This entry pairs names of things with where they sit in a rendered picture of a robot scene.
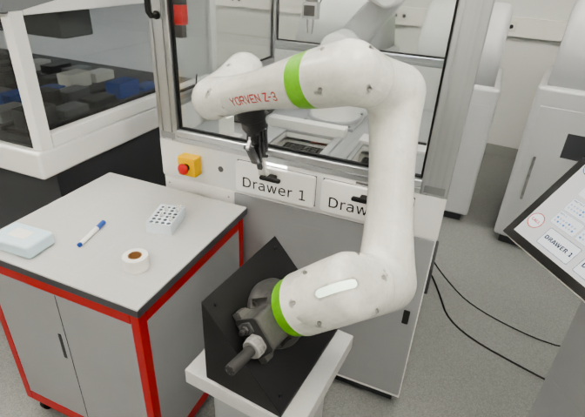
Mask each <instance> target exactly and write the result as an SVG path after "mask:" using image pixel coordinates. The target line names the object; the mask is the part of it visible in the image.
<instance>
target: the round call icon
mask: <svg viewBox="0 0 585 417"><path fill-rule="evenodd" d="M548 220H549V218H548V217H547V216H545V215H544V214H543V213H541V212H539V211H538V210H535V211H534V212H533V213H532V214H531V215H530V216H529V217H528V218H527V219H525V220H524V221H523V223H524V224H526V225H527V226H529V227H530V228H531V229H532V230H534V231H537V230H538V229H539V228H540V227H541V226H542V225H543V224H544V223H546V222H547V221H548Z"/></svg>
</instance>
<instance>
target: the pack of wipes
mask: <svg viewBox="0 0 585 417"><path fill-rule="evenodd" d="M54 243H55V240H54V237H53V234H52V232H49V231H45V230H43V229H39V228H36V227H33V226H29V225H24V224H21V223H17V222H14V223H12V224H11V225H8V226H6V227H4V229H2V230H0V250H2V251H5V252H9V253H13V254H16V255H18V256H21V257H25V258H27V259H31V258H33V257H35V256H36V255H38V254H39V253H40V252H42V251H43V250H45V249H46V248H48V247H49V246H51V245H53V244H54Z"/></svg>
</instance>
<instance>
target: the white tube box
mask: <svg viewBox="0 0 585 417"><path fill-rule="evenodd" d="M165 206H166V204H161V205H160V206H159V207H158V208H157V209H156V211H155V212H154V213H153V214H152V215H151V216H150V217H149V218H148V219H147V221H146V222H145V227H146V232H148V233H156V234H164V235H172V234H173V233H174V232H175V231H176V229H177V228H178V226H179V225H180V223H181V222H182V220H183V219H184V217H185V207H184V206H181V210H179V212H176V211H175V208H176V207H178V206H177V205H167V206H168V211H167V212H165ZM160 212H163V213H164V217H160V215H159V213H160ZM169 216H172V221H169V218H168V217H169Z"/></svg>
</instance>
